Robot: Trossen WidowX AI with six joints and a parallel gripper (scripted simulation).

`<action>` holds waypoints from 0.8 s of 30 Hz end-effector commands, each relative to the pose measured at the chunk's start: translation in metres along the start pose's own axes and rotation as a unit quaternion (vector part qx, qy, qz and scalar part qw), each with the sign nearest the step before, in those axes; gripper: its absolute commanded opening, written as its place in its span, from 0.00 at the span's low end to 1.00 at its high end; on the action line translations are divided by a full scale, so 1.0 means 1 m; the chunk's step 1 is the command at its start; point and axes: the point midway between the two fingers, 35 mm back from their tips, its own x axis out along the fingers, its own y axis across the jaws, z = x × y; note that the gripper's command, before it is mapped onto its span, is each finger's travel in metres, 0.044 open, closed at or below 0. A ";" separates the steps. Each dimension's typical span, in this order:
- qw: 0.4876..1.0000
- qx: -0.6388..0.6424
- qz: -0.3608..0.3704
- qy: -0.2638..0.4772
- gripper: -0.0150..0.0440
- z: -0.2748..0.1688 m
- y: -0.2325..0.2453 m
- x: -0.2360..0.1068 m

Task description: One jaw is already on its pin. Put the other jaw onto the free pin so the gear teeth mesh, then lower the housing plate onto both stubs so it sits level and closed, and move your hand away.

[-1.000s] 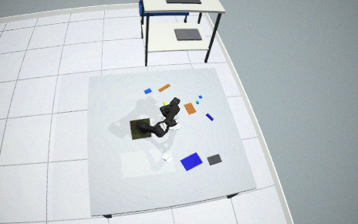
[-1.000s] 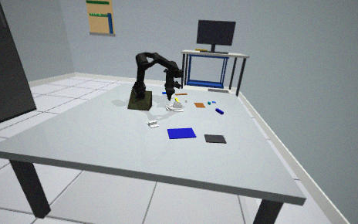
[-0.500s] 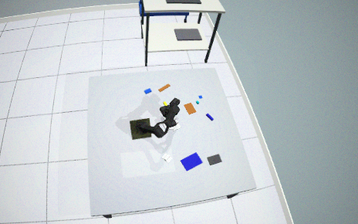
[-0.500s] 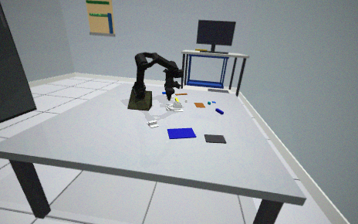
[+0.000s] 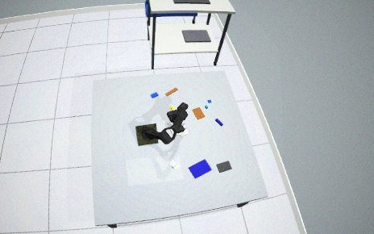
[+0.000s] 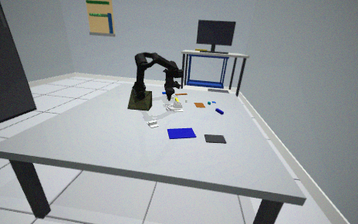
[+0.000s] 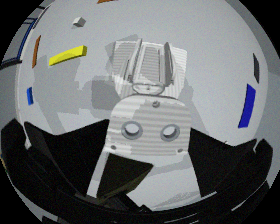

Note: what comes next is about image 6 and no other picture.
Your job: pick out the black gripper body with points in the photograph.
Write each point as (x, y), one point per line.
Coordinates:
(168, 84)

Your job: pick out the dark grey flat square pad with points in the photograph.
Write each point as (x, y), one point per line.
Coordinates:
(210, 138)

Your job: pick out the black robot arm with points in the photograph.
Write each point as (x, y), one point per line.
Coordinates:
(172, 71)

